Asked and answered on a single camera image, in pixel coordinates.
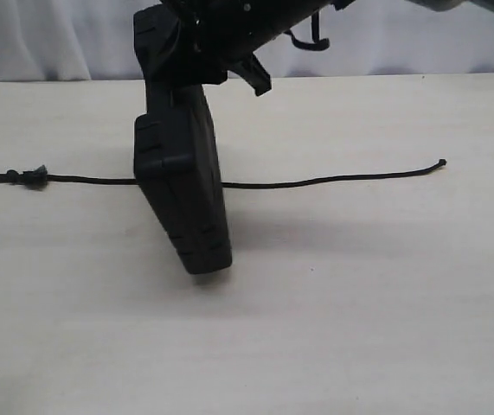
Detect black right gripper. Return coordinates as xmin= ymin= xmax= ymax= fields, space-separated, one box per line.
xmin=144 ymin=0 xmax=332 ymax=96

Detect black plastic carrying case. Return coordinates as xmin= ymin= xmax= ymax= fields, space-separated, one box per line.
xmin=133 ymin=4 xmax=233 ymax=275

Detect black cord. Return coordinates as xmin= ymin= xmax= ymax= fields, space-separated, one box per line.
xmin=0 ymin=158 xmax=448 ymax=190

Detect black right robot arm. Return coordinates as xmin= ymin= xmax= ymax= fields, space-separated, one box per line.
xmin=133 ymin=1 xmax=494 ymax=92

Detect white curtain backdrop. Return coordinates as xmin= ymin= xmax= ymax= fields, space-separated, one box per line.
xmin=0 ymin=1 xmax=494 ymax=81

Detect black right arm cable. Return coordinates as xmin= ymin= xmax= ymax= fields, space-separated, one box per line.
xmin=287 ymin=12 xmax=494 ymax=51

